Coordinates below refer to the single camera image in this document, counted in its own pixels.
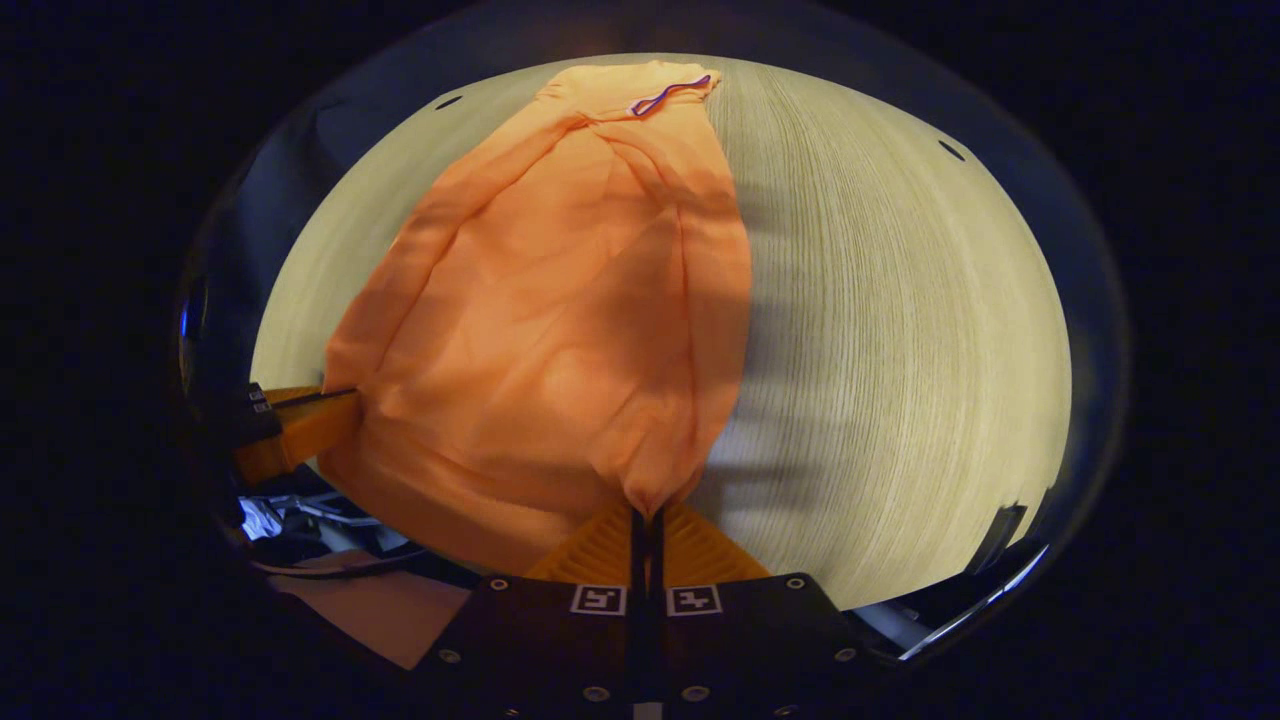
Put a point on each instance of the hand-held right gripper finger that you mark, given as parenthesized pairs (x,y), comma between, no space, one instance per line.
(637,565)
(656,565)

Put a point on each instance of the round black table grommet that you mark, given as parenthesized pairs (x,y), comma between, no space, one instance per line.
(449,101)
(951,150)

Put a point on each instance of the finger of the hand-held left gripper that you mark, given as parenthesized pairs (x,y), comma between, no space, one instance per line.
(290,393)
(320,420)

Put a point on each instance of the white crumpled plastic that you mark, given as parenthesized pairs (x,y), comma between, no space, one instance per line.
(260,520)

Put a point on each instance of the orange T-shirt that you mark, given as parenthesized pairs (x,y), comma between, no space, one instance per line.
(560,300)

